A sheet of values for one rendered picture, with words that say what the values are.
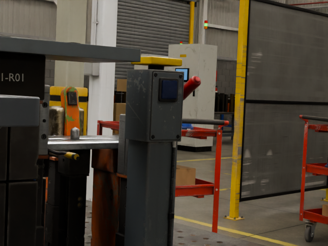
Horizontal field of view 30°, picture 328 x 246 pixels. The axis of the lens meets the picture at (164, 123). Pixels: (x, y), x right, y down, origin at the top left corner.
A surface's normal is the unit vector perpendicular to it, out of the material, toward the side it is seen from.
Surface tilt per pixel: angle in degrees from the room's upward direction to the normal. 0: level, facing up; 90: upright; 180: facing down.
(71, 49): 90
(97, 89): 90
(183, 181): 90
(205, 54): 90
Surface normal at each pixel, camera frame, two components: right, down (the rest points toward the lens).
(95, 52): 0.59, 0.07
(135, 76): -0.81, 0.00
